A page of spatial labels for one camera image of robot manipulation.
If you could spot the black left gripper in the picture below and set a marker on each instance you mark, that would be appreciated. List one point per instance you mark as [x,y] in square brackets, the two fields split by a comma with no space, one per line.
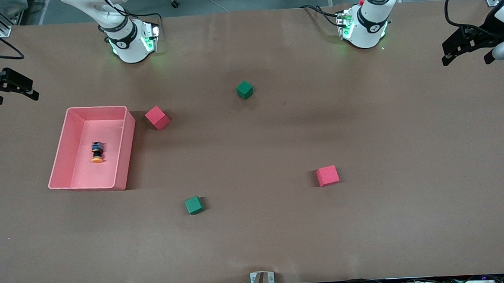
[489,33]

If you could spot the orange cap push button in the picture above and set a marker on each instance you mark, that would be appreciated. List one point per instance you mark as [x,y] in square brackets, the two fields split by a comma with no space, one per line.
[97,150]

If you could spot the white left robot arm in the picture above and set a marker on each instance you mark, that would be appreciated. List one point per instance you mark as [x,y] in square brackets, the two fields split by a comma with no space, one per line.
[365,36]

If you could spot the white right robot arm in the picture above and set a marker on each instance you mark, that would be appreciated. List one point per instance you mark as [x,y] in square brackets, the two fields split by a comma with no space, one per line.
[131,53]

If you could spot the pink plastic bin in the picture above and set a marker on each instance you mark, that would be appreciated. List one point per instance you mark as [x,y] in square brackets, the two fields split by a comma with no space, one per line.
[81,176]

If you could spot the red cube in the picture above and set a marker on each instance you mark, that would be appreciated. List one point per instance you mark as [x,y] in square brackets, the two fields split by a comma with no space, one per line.
[158,118]
[328,176]

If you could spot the green cube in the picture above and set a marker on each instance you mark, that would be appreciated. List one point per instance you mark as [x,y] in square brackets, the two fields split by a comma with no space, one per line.
[194,205]
[245,90]

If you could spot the brown paper table cover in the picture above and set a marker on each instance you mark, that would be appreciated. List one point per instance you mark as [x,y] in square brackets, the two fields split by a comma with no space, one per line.
[252,150]

